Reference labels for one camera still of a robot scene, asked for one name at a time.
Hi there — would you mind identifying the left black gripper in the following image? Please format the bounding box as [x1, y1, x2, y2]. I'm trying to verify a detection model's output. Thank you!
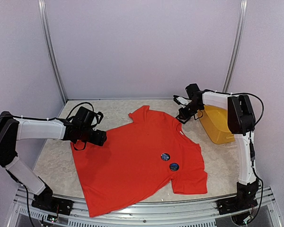
[80, 126, 107, 146]

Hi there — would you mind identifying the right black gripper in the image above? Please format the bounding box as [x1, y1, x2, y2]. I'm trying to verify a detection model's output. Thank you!
[179, 101, 203, 120]

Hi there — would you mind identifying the yellow plastic basket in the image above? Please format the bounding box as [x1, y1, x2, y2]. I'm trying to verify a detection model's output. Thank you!
[198, 105, 235, 145]

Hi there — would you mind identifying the red t-shirt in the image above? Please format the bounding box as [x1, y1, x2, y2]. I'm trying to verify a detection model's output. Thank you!
[71, 105, 207, 218]

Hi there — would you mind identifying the black case with yellow brooch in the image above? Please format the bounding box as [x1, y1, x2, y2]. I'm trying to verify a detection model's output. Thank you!
[176, 115, 190, 124]

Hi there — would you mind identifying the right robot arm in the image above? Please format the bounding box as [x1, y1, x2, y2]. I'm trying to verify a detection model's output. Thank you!
[173, 84, 258, 210]

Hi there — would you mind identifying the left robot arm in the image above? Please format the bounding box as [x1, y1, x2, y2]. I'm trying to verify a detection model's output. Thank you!
[0, 107, 107, 210]

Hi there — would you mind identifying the dark blue pinned badge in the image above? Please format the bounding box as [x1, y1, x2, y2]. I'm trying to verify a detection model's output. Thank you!
[160, 153, 170, 161]

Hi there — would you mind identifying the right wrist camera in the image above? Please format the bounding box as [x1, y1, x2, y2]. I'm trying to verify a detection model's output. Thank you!
[173, 95, 189, 107]

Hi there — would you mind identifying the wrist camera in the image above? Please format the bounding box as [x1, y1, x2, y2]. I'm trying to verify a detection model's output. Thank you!
[91, 111, 104, 128]
[173, 95, 189, 107]

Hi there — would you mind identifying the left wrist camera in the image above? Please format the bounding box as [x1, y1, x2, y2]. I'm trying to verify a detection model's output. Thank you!
[91, 111, 104, 128]

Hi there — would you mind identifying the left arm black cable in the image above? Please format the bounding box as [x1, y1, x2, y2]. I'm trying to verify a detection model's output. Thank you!
[66, 102, 95, 119]

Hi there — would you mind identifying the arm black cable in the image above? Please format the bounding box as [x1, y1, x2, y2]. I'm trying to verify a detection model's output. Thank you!
[66, 102, 95, 119]
[245, 92, 265, 128]

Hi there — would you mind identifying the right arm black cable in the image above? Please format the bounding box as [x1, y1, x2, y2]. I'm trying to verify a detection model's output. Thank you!
[245, 92, 265, 128]

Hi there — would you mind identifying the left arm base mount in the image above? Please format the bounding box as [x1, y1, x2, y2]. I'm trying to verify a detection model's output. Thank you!
[32, 197, 73, 216]

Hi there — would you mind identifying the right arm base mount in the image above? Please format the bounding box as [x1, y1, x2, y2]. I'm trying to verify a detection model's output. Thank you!
[216, 196, 258, 215]

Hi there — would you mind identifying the front aluminium rail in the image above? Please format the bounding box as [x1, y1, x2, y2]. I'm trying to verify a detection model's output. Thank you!
[4, 186, 284, 227]

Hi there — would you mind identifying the right aluminium frame post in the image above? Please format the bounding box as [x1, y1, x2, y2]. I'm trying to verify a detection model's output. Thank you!
[222, 0, 248, 93]

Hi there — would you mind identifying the aluminium frame post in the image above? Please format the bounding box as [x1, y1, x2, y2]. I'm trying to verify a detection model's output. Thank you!
[222, 0, 248, 93]
[38, 0, 68, 105]

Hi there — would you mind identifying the left aluminium frame post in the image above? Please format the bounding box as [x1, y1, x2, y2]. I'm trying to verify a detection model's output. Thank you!
[38, 0, 68, 105]

